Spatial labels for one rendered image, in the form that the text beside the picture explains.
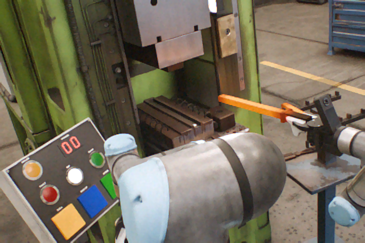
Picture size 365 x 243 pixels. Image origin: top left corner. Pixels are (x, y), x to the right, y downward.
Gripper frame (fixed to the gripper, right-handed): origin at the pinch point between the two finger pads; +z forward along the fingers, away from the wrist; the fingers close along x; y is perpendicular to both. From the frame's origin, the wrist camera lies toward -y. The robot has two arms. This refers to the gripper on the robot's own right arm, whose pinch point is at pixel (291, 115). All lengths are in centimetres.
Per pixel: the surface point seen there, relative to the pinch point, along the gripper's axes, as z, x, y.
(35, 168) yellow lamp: 25, -75, -5
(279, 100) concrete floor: 201, 185, 105
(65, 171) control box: 26, -67, 0
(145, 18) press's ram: 40, -24, -35
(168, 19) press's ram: 40, -16, -32
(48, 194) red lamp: 21, -75, 2
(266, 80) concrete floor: 252, 216, 103
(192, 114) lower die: 53, -5, 11
